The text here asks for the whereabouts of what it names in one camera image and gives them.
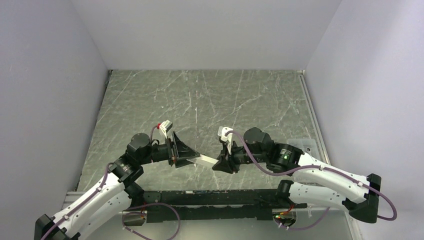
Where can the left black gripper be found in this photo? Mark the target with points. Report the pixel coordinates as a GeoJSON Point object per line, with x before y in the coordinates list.
{"type": "Point", "coordinates": [177, 150]}

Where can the white remote control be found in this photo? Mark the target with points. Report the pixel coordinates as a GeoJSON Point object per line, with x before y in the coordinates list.
{"type": "Point", "coordinates": [204, 160]}

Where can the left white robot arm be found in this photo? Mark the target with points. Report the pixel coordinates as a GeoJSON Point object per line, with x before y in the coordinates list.
{"type": "Point", "coordinates": [115, 191]}

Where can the clear plastic box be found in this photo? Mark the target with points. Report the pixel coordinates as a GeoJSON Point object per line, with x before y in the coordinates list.
{"type": "Point", "coordinates": [308, 145]}

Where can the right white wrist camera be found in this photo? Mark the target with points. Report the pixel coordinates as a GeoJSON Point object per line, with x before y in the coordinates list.
{"type": "Point", "coordinates": [226, 137]}

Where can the aluminium rail right edge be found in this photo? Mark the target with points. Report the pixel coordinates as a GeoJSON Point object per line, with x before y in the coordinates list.
{"type": "Point", "coordinates": [320, 141]}

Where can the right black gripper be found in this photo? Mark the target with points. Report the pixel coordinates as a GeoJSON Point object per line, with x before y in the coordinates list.
{"type": "Point", "coordinates": [224, 165]}

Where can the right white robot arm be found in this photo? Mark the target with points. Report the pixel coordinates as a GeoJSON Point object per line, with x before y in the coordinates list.
{"type": "Point", "coordinates": [312, 181]}

